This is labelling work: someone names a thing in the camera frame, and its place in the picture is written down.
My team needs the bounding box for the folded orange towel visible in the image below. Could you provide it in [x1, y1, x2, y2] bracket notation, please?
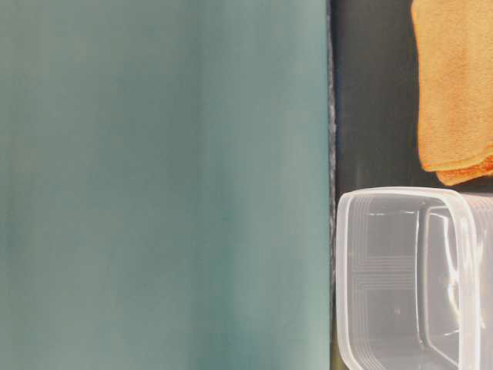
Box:
[411, 1, 492, 186]

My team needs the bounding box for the clear plastic container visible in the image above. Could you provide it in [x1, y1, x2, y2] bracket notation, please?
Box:
[335, 187, 492, 369]

